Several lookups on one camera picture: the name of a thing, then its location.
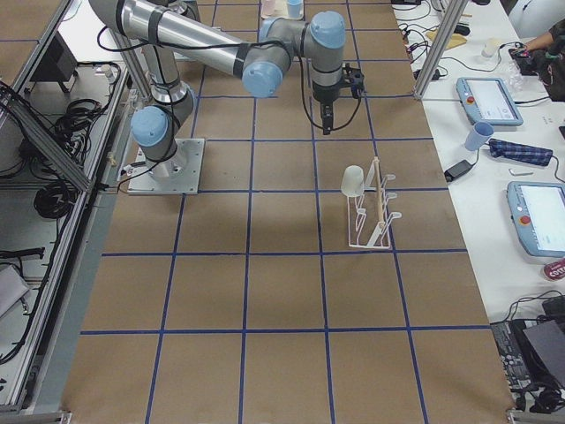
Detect blue cup on desk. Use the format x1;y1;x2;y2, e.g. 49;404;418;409
463;121;494;151

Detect teach pendant near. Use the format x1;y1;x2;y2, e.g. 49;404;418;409
506;181;564;258

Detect blue plaid folded umbrella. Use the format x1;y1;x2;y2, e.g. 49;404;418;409
488;139;554;167

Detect person at desk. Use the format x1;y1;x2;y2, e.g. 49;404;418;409
508;19;564;102

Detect pink plastic cup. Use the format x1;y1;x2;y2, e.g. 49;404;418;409
261;0;275;16

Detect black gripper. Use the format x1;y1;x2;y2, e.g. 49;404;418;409
312;81;342;135

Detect black power adapter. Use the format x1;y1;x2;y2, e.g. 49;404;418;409
443;160;474;183

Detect white wire cup rack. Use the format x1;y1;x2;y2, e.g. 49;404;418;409
344;156;402;250

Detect teach pendant far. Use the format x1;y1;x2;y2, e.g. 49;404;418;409
456;77;524;127

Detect teach pendant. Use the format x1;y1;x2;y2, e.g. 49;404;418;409
506;181;564;258
456;77;524;127

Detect light blue cup far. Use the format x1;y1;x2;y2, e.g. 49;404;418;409
286;0;303;19

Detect aluminium frame post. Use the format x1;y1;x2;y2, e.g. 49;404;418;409
414;0;467;100

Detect white plastic tray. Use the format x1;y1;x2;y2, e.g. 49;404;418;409
260;0;304;20

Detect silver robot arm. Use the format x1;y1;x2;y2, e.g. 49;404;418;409
90;1;347;179

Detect cream plastic cup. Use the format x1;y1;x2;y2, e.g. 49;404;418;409
341;165;365;198

